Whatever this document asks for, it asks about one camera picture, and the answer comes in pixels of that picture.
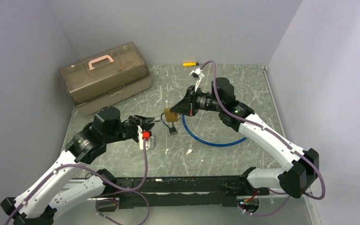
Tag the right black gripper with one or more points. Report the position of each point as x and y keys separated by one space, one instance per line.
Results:
x=187 y=106

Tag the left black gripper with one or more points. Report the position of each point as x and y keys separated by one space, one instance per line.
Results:
x=142 y=121

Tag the brass padlock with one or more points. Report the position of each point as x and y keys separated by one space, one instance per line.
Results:
x=168 y=116

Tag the small black cable lock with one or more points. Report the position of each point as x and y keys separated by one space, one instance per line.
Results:
x=172 y=129

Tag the blue cable lock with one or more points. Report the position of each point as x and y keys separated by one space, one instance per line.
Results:
x=210 y=143

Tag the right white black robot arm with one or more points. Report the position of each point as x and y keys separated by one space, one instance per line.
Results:
x=299 y=167

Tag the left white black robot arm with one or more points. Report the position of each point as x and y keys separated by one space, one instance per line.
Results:
x=70 y=181

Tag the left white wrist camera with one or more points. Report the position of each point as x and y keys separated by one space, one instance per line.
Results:
x=146 y=139

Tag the yellow handled screwdriver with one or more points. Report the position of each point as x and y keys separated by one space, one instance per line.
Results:
x=190 y=64

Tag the translucent brown toolbox pink handle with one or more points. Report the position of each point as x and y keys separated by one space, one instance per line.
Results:
x=106 y=78

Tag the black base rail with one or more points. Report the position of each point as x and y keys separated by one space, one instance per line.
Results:
x=225 y=190

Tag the aluminium frame rail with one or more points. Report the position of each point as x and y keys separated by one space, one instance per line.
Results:
x=181 y=155

